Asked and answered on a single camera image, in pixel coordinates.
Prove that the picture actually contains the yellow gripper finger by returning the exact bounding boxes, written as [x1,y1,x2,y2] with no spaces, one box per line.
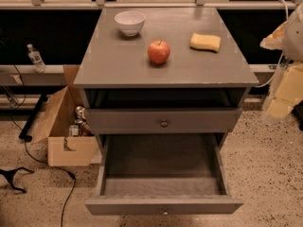
[264,63,303,120]
[259,22,287,50]

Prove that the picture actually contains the red apple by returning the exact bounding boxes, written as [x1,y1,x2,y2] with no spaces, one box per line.
[148,40,170,64]

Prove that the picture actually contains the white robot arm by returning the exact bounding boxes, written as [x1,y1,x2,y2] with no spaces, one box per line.
[260,4,303,122]

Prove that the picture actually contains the grey drawer cabinet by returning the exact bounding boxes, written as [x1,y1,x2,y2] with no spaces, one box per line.
[73,7,259,216]

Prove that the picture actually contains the open grey middle drawer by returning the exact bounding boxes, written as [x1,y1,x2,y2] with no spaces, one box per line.
[84,133,244,217]

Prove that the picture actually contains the closed grey upper drawer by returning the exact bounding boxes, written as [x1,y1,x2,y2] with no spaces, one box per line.
[85,108,241,134]

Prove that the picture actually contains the yellow sponge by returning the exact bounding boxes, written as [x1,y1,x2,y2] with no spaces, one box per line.
[190,33,221,52]

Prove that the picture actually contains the white ceramic bowl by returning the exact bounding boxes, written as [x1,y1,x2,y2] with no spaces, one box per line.
[115,10,146,36]

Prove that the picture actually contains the cans inside cardboard box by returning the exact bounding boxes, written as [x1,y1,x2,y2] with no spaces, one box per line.
[68,106,92,137]

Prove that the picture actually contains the open cardboard box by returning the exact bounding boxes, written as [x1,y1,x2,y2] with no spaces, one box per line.
[32,65,101,166]

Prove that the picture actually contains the black table leg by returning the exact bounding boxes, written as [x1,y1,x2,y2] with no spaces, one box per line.
[19,94,47,142]

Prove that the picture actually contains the clear plastic water bottle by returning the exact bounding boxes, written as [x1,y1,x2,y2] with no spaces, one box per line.
[27,44,45,73]

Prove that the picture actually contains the black stand leg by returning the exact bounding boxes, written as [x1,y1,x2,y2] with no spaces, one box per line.
[0,166,33,193]

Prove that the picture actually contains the white hanging cable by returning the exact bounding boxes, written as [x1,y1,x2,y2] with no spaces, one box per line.
[254,0,291,89]

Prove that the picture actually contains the black floor cable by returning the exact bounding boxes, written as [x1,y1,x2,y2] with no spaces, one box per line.
[0,38,77,227]

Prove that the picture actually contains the grey window ledge rail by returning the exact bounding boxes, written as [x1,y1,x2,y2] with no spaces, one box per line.
[0,65,79,86]

